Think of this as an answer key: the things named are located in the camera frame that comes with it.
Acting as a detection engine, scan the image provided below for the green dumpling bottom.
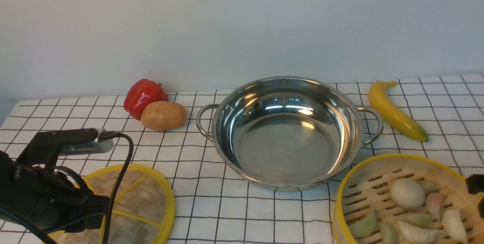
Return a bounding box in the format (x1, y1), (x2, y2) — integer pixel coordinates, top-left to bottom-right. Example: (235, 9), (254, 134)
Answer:
(378, 221), (398, 244)

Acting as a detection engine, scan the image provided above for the white dumpling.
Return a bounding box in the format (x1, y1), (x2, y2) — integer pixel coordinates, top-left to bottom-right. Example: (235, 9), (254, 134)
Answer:
(397, 221), (442, 244)
(441, 209), (468, 244)

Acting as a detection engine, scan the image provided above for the black camera cable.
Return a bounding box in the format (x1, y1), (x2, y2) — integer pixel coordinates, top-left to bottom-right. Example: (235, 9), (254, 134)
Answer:
(99, 132), (135, 244)

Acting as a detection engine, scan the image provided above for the green dumpling middle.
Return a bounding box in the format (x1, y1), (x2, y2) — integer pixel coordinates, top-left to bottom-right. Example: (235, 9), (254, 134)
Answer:
(402, 213), (433, 230)

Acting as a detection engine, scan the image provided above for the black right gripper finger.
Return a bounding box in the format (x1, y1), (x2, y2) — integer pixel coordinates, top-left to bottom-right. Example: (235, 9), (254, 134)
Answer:
(465, 174), (484, 194)

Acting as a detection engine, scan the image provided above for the green dumpling top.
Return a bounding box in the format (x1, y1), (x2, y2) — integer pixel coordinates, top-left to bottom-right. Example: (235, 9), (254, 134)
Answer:
(417, 179), (441, 195)

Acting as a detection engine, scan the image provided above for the checkered white tablecloth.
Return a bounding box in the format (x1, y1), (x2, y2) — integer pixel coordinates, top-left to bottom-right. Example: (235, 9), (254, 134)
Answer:
(0, 74), (483, 244)

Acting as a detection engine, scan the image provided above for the white dumpling right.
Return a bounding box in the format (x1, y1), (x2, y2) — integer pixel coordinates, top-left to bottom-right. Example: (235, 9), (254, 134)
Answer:
(441, 209), (468, 244)

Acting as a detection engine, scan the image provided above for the brown potato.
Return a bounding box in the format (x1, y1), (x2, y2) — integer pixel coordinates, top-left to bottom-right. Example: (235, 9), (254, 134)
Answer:
(141, 101), (187, 131)

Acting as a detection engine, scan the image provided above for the red bell pepper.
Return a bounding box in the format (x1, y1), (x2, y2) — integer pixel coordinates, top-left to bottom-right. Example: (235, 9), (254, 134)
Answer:
(123, 79), (169, 121)

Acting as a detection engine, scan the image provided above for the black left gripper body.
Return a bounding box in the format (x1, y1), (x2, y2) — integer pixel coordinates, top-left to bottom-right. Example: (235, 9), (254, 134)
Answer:
(0, 152), (110, 234)

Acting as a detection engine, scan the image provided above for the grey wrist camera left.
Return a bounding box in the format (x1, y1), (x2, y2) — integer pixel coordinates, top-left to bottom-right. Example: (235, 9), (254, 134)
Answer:
(17, 128), (115, 169)

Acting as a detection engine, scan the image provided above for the pink dumpling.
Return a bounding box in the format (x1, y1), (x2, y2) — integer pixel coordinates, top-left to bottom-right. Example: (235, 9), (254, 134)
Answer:
(425, 192), (444, 221)

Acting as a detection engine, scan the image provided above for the yellow banana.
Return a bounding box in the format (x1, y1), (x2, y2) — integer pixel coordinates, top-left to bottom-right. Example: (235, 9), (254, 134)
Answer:
(368, 81), (429, 142)

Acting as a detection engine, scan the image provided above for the green dumpling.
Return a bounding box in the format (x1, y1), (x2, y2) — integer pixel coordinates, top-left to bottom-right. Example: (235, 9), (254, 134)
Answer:
(348, 209), (377, 238)
(417, 179), (441, 195)
(402, 213), (433, 230)
(378, 221), (398, 244)

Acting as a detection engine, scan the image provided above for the white round bun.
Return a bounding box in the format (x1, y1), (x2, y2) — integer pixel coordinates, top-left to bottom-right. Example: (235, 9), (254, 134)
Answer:
(389, 178), (425, 209)

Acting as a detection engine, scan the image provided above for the bamboo steamer lid yellow rim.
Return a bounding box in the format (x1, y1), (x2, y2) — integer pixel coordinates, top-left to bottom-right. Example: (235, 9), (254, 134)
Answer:
(50, 164), (176, 244)

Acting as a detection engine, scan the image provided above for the bamboo steamer basket yellow rim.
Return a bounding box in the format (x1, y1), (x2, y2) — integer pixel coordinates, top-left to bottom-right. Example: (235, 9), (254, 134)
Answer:
(332, 153), (484, 244)

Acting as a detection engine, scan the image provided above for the stainless steel pot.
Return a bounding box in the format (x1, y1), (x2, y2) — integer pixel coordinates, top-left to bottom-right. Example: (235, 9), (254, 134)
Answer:
(195, 76), (384, 192)

